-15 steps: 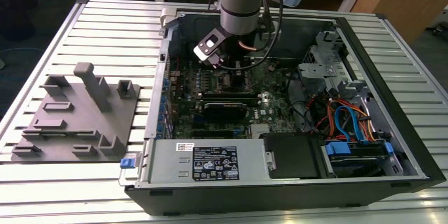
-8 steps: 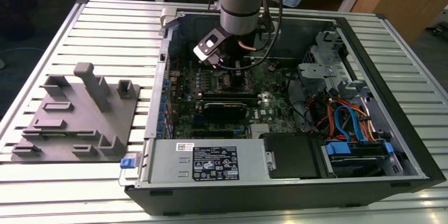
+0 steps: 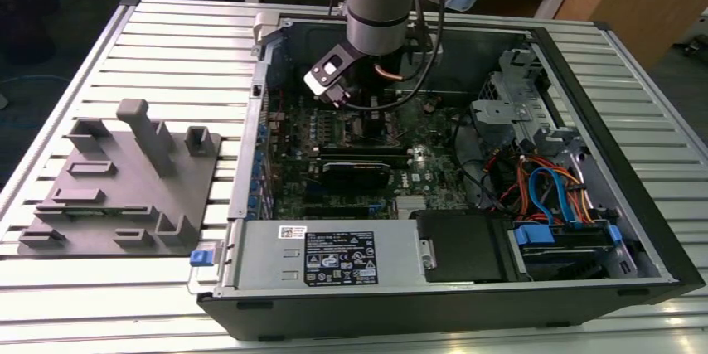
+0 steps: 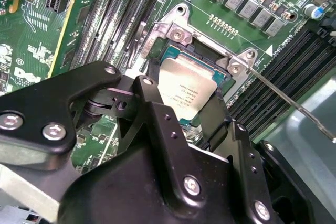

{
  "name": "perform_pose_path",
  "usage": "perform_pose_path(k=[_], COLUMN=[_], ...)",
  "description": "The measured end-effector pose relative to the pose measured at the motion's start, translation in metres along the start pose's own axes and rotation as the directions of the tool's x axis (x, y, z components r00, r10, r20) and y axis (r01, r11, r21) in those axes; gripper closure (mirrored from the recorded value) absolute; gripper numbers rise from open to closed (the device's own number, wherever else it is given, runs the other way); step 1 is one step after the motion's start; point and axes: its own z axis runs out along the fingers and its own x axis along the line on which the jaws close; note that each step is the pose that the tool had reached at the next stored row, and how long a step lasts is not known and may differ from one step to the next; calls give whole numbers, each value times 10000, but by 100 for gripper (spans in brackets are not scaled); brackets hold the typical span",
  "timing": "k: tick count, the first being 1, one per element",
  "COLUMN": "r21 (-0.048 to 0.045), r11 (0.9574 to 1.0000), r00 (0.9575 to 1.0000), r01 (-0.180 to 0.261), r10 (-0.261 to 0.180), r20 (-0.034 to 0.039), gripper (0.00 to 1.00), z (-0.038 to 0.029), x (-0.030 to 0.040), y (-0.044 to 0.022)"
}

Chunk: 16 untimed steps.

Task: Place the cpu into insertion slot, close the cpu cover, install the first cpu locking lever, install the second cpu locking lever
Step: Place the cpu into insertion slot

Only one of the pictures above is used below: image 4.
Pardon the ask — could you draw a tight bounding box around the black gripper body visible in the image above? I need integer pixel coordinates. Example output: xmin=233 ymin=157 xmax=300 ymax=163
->
xmin=57 ymin=145 xmax=186 ymax=224

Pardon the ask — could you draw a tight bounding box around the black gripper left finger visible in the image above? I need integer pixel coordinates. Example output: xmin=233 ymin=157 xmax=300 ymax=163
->
xmin=0 ymin=60 xmax=274 ymax=224

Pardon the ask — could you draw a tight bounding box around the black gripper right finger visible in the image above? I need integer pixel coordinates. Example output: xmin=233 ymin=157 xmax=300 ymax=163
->
xmin=199 ymin=94 xmax=316 ymax=224

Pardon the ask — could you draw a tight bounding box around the metal locking lever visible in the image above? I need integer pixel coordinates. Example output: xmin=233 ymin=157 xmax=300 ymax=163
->
xmin=246 ymin=66 xmax=336 ymax=143

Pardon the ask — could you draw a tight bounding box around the silver CPU green substrate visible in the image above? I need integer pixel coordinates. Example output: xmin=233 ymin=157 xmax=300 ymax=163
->
xmin=156 ymin=45 xmax=227 ymax=130

